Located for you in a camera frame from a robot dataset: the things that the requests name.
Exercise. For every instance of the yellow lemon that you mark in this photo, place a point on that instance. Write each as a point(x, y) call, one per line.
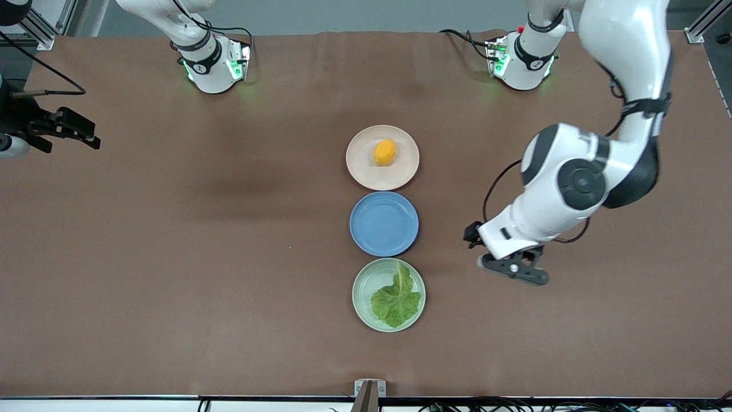
point(385, 153)

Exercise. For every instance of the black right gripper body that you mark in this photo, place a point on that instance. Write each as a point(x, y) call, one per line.
point(23, 118)

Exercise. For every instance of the green lettuce leaf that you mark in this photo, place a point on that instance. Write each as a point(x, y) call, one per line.
point(394, 303)

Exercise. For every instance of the black caster wheel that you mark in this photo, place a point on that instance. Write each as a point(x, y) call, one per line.
point(723, 39)

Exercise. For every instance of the blue round plate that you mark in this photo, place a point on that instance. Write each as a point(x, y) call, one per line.
point(383, 223)

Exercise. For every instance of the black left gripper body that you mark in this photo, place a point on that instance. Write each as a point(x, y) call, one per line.
point(472, 234)

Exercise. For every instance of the grey metal bracket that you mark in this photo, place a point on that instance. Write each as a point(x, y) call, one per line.
point(382, 388)

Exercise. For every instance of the white table edge rail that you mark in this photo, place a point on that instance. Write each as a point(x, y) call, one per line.
point(114, 405)

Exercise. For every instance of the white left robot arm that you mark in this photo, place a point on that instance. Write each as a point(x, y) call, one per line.
point(623, 46)

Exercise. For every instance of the camera stand pole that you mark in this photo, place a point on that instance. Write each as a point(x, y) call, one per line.
point(366, 400)

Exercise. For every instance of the brown table cover mat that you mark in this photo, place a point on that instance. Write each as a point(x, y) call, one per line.
point(171, 257)

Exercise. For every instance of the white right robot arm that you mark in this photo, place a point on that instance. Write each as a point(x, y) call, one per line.
point(211, 68)

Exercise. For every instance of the aluminium frame post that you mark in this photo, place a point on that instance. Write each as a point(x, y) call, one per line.
point(700, 26)
point(43, 31)

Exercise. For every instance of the pale green round plate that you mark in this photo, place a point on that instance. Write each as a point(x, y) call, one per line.
point(366, 280)

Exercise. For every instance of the beige round plate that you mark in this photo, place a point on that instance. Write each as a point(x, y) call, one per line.
point(366, 171)

